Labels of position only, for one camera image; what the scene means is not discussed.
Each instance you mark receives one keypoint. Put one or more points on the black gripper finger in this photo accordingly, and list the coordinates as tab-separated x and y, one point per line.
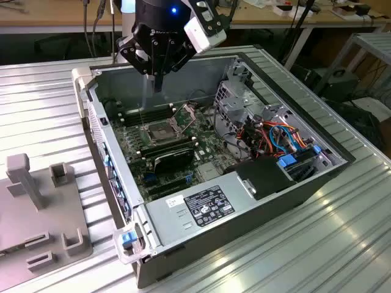
134	53
181	56

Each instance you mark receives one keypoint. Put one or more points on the black RAM slot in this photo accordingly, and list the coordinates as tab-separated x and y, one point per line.
146	110
166	144
169	150
149	117

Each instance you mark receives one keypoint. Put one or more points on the CPU socket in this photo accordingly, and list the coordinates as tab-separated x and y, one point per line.
162	132

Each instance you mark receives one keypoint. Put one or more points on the open PC case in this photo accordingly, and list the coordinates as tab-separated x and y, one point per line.
137	85

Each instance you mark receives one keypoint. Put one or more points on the thin locking lever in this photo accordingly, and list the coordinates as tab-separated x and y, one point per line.
141	116

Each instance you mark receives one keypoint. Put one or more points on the metal drive cage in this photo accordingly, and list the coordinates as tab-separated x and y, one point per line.
232	105

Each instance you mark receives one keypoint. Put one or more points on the wooden desk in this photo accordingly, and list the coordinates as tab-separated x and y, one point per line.
61	12

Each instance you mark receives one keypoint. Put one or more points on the green motherboard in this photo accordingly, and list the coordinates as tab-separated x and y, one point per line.
210	143

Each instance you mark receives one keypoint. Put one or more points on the black graphics card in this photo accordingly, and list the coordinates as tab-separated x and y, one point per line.
174	161

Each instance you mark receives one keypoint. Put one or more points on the silver chipset heatsink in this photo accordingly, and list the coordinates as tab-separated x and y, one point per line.
209	171

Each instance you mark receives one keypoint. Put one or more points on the black plastic shroud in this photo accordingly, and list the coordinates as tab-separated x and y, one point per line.
262	177

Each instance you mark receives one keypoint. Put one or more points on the blue disk carrier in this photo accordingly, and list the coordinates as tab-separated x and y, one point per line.
287	161

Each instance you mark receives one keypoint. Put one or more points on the silver power supply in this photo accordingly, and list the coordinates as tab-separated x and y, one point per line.
171	219

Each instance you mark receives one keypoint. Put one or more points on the blue case latch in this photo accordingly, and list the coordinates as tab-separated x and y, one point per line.
128	239

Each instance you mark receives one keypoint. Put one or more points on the grey parts rack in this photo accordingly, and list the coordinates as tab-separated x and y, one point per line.
18	213

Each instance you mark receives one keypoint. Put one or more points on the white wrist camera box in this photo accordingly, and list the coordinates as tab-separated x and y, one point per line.
203	36

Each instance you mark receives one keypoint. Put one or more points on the metal shelf frame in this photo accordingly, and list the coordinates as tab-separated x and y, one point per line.
375	41

